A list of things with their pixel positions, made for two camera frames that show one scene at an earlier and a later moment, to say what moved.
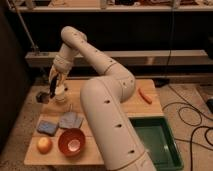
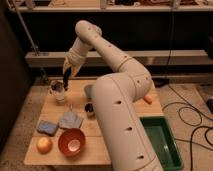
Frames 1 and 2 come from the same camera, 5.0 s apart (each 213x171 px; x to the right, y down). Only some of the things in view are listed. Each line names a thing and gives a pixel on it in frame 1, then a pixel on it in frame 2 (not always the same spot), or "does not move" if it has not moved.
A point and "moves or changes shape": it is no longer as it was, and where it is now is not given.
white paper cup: x=60 y=93 does not move
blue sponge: x=47 y=127 does not move
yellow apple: x=44 y=145 does not move
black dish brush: x=43 y=97 moves or changes shape
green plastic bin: x=158 y=140 does not move
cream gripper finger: x=51 y=76 to x=64 y=68
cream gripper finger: x=62 y=81 to x=74 y=71
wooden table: x=61 y=135 does not move
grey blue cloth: x=70 y=120 does not move
